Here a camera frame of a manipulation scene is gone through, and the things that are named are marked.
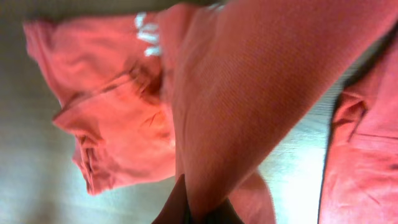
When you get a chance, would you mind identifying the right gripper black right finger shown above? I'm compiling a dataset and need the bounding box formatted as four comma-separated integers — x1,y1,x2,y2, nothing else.
203,198,244,224

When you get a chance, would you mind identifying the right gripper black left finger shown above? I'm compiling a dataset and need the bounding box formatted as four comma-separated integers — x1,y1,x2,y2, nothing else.
152,174,189,224

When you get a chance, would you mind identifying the orange printed t-shirt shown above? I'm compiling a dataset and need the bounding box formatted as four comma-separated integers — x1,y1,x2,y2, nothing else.
23,1,397,223

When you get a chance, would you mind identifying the pink red t-shirt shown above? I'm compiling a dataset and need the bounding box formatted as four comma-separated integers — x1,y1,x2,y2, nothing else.
318,30,397,223

